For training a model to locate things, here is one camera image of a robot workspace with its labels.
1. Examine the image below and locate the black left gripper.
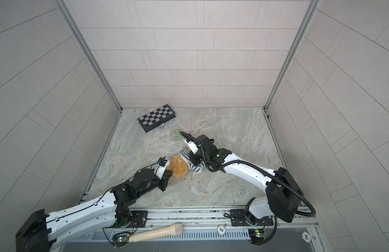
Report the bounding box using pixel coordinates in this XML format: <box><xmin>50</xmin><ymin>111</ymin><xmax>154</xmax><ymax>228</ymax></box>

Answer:
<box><xmin>136</xmin><ymin>170</ymin><xmax>176</xmax><ymax>199</ymax></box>

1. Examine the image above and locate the blue white striped sweater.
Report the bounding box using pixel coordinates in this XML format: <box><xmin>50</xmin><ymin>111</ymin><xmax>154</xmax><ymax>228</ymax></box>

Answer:
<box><xmin>179</xmin><ymin>147</ymin><xmax>205</xmax><ymax>174</ymax></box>

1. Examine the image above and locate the brown teddy bear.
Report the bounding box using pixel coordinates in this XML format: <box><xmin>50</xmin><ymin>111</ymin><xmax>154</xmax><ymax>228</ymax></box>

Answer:
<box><xmin>167</xmin><ymin>147</ymin><xmax>193</xmax><ymax>179</ymax></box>

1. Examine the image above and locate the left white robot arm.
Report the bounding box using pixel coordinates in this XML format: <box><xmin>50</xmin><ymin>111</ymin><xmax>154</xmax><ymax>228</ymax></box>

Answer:
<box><xmin>15</xmin><ymin>169</ymin><xmax>172</xmax><ymax>252</ymax></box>

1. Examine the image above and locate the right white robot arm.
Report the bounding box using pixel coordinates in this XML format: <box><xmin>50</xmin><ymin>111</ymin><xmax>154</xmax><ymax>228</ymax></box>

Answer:
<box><xmin>185</xmin><ymin>135</ymin><xmax>305</xmax><ymax>225</ymax></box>

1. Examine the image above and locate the green brick pattern plastic bag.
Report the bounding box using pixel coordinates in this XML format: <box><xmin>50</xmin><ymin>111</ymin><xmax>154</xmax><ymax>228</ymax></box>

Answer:
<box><xmin>172</xmin><ymin>129</ymin><xmax>181</xmax><ymax>141</ymax></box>

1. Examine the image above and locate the folded black chess board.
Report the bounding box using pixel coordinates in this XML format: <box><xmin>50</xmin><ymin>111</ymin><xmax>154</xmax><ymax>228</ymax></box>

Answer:
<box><xmin>137</xmin><ymin>104</ymin><xmax>176</xmax><ymax>132</ymax></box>

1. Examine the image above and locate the left green circuit board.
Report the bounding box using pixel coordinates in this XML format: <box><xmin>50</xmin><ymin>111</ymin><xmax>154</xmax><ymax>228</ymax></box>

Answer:
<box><xmin>112</xmin><ymin>232</ymin><xmax>132</xmax><ymax>247</ymax></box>

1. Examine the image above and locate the right circuit board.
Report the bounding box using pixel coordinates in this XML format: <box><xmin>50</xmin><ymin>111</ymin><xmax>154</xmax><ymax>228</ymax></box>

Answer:
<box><xmin>248</xmin><ymin>229</ymin><xmax>267</xmax><ymax>245</ymax></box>

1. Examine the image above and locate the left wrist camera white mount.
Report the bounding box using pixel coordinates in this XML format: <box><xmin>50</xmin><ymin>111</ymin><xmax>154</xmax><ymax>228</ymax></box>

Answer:
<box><xmin>155</xmin><ymin>157</ymin><xmax>170</xmax><ymax>180</ymax></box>

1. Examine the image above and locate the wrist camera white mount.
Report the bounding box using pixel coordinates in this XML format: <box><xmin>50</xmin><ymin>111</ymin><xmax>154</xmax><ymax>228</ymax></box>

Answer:
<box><xmin>155</xmin><ymin>157</ymin><xmax>170</xmax><ymax>180</ymax></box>
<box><xmin>184</xmin><ymin>139</ymin><xmax>199</xmax><ymax>155</ymax></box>

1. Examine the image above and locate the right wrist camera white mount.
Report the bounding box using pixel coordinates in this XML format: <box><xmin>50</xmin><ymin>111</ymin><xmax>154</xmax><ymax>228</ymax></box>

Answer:
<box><xmin>184</xmin><ymin>139</ymin><xmax>199</xmax><ymax>155</ymax></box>

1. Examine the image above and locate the beige wooden handle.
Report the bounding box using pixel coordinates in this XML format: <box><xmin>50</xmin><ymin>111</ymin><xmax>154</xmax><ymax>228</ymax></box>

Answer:
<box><xmin>128</xmin><ymin>223</ymin><xmax>184</xmax><ymax>243</ymax></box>

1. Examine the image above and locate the aluminium mounting rail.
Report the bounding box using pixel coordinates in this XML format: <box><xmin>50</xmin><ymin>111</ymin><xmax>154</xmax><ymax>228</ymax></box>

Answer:
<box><xmin>55</xmin><ymin>206</ymin><xmax>318</xmax><ymax>234</ymax></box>

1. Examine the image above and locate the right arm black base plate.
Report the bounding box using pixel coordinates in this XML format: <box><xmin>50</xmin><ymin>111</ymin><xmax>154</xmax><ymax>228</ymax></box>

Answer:
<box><xmin>228</xmin><ymin>209</ymin><xmax>274</xmax><ymax>227</ymax></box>

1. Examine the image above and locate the black corrugated cable conduit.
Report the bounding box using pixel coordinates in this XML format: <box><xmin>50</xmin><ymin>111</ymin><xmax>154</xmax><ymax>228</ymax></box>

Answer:
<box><xmin>179</xmin><ymin>131</ymin><xmax>317</xmax><ymax>218</ymax></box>

